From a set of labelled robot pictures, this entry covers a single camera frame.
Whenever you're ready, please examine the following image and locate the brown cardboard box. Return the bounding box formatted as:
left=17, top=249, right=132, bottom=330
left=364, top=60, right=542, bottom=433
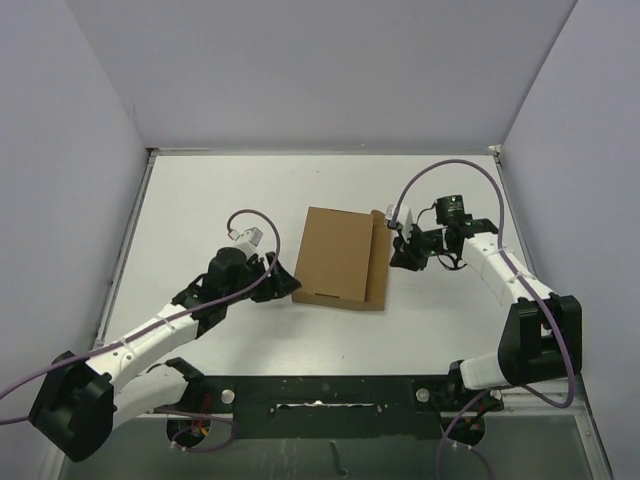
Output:
left=292, top=207, right=391, bottom=312

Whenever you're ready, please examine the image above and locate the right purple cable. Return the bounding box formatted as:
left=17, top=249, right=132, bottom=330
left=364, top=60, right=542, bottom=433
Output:
left=397, top=158, right=577, bottom=480

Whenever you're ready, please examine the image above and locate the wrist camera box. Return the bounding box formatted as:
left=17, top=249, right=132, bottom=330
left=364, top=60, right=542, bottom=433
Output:
left=228, top=227, right=263, bottom=258
left=384, top=204, right=414, bottom=242

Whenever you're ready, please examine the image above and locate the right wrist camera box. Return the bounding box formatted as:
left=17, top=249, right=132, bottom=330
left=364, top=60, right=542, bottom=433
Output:
left=384, top=204, right=414, bottom=242

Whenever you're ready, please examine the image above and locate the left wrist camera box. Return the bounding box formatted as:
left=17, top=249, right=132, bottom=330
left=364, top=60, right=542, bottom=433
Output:
left=228, top=227, right=263, bottom=258

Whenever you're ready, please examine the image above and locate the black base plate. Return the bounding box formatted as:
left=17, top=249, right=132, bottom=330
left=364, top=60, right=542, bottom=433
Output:
left=171, top=374, right=476, bottom=440

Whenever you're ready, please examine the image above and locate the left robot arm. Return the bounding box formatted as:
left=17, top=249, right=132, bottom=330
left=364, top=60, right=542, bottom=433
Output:
left=28, top=247, right=301, bottom=462

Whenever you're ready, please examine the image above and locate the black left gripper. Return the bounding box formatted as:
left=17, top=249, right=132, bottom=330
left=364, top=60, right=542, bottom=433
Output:
left=224, top=251, right=300, bottom=304

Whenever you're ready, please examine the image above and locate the purple cable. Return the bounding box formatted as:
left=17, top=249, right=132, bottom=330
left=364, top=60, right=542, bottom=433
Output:
left=397, top=158, right=577, bottom=480
left=0, top=208, right=281, bottom=455

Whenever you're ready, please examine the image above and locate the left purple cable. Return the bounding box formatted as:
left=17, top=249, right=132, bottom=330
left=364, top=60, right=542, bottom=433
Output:
left=0, top=208, right=281, bottom=455

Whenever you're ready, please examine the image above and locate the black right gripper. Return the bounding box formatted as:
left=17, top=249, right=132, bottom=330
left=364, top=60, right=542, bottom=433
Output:
left=389, top=221, right=451, bottom=271

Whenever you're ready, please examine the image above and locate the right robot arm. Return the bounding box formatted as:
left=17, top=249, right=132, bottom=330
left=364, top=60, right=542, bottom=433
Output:
left=385, top=196, right=582, bottom=409

